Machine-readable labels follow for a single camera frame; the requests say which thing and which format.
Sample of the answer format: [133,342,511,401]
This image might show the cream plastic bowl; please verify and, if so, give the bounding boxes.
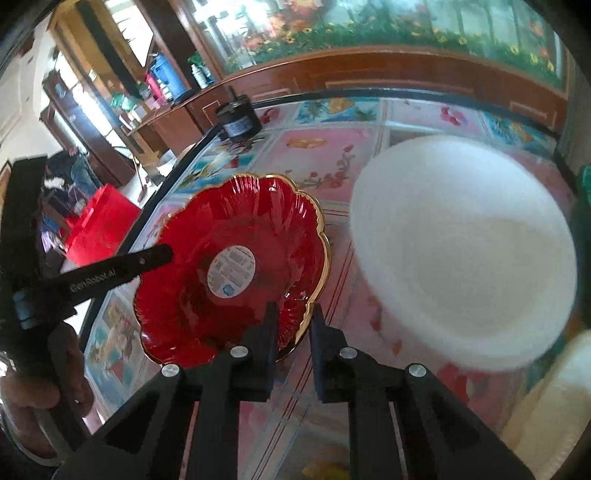
[501,331,590,479]

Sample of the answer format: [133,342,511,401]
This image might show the red glass plate gold rim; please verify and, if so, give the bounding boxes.
[133,174,331,368]

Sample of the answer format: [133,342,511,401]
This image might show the white foam bowl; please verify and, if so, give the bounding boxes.
[349,135,577,372]

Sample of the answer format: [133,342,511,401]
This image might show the green plastic bowl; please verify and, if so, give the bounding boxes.
[576,164,591,209]

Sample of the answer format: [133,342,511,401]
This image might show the left hand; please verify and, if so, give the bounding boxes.
[1,323,94,462]

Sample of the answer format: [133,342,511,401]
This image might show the blue water jug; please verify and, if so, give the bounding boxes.
[149,53,187,101]

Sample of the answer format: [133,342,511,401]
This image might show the black small motor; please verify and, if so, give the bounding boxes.
[215,86,263,143]

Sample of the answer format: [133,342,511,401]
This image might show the white spray bottle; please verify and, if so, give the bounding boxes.
[190,63,214,89]

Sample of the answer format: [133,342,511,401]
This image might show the wooden cabinet with glass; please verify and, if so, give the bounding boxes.
[48,1,572,170]

